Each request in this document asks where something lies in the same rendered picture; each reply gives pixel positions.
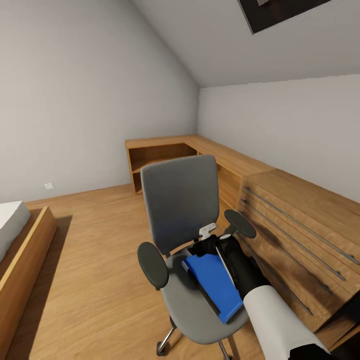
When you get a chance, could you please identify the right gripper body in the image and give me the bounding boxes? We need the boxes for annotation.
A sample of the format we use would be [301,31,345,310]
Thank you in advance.
[193,234,217,258]

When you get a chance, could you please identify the folder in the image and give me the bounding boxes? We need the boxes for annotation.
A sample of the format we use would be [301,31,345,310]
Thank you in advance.
[181,253,243,325]

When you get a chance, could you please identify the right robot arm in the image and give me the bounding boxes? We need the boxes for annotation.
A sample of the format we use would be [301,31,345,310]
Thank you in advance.
[187,223,341,360]

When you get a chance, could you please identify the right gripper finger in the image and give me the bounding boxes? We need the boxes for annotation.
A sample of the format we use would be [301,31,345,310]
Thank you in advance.
[187,246,196,256]

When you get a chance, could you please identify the swivel chair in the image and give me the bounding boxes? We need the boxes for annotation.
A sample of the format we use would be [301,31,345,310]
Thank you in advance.
[137,154,257,360]

